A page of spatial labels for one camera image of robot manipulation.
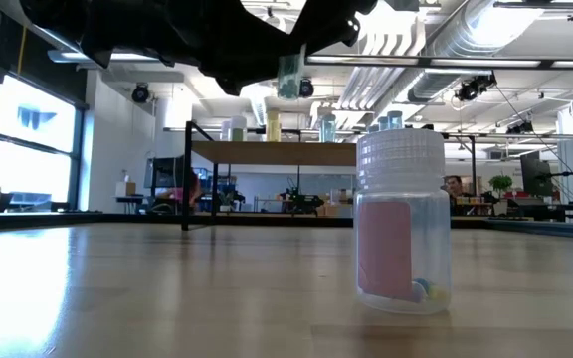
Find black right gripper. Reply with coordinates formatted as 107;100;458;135
290;0;380;52

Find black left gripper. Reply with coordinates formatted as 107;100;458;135
166;0;290;95

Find clear bottle pink label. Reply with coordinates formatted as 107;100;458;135
353;128;452;316

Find wooden shelf black legs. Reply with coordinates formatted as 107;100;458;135
181;120;478;232

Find white ceiling light panel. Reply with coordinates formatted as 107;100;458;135
353;0;427;44

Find blue storage bins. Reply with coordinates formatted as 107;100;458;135
189;166;238;206

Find person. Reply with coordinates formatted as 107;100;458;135
443;174;473;216
156;166;203;210

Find cardboard box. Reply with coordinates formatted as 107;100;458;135
115;174;137;197

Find green background potted plant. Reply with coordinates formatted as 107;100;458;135
488;173;514;215

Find large window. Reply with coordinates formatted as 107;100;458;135
0;74;87;210

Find black desk monitor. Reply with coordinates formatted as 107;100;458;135
519;150;555;198

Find black wall monitor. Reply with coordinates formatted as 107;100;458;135
147;156;187;189

